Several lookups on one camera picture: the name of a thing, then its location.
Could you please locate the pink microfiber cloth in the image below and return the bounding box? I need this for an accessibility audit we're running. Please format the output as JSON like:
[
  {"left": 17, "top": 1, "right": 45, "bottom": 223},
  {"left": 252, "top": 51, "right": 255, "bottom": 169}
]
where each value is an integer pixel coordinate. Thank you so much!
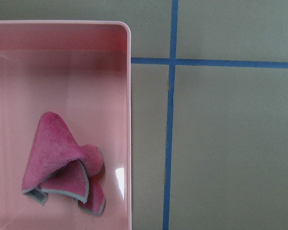
[{"left": 22, "top": 112, "right": 106, "bottom": 216}]

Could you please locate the pink plastic bin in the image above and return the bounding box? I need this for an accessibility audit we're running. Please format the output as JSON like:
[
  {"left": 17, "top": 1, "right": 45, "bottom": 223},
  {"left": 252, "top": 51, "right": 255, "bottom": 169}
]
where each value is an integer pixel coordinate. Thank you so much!
[{"left": 0, "top": 20, "right": 132, "bottom": 230}]

